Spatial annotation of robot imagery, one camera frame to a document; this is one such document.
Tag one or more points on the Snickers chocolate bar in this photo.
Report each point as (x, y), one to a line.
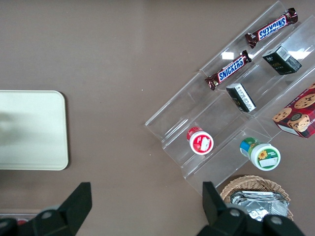
(229, 71)
(270, 27)

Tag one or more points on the red soda bottle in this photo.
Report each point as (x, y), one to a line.
(21, 222)

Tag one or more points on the green jar white lid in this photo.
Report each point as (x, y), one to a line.
(263, 155)

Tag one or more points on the small black box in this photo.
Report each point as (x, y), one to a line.
(241, 97)
(281, 60)

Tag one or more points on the clear acrylic stepped stand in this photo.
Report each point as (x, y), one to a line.
(209, 110)

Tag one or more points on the light wicker basket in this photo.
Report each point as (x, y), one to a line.
(246, 182)

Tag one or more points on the cream plastic tray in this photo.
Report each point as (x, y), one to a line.
(37, 147)

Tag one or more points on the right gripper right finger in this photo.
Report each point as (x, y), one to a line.
(211, 201)

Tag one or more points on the red jar white lid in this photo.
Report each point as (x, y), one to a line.
(200, 142)

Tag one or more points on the clear acrylic bottle rack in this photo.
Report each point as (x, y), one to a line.
(24, 213)

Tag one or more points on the stack of foil trays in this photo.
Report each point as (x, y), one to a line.
(258, 201)

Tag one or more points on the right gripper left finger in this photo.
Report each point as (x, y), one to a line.
(73, 204)

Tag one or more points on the red plaid cookie box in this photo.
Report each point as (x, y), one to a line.
(300, 110)

